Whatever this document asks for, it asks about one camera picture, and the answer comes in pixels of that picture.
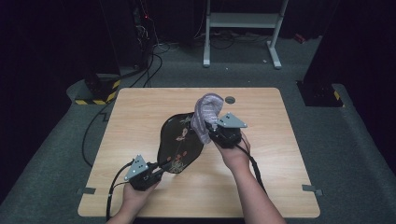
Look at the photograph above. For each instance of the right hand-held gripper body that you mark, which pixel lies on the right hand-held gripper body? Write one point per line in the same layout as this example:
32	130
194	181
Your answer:
227	137

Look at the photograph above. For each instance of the purple white fluffy cloth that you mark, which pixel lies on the purple white fluffy cloth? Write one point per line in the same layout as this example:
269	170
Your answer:
205	112

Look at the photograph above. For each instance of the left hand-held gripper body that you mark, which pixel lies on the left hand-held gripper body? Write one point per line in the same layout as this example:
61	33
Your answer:
141	179

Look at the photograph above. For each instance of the person's right hand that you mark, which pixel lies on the person's right hand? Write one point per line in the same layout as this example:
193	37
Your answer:
233	158

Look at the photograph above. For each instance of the white metal stand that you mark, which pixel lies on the white metal stand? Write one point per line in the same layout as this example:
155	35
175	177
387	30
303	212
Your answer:
243	20

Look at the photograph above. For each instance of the small red object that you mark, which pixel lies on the small red object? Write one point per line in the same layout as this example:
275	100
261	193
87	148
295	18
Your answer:
299	38

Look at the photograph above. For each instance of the black yellow striped stand base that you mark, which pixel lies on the black yellow striped stand base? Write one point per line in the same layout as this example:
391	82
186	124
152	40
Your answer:
99	93
320	96

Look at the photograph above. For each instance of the grey tape piece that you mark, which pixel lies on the grey tape piece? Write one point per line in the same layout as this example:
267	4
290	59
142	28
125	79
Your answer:
87	190
311	188

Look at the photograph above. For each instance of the person's left hand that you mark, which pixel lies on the person's left hand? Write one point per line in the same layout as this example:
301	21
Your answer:
137	199

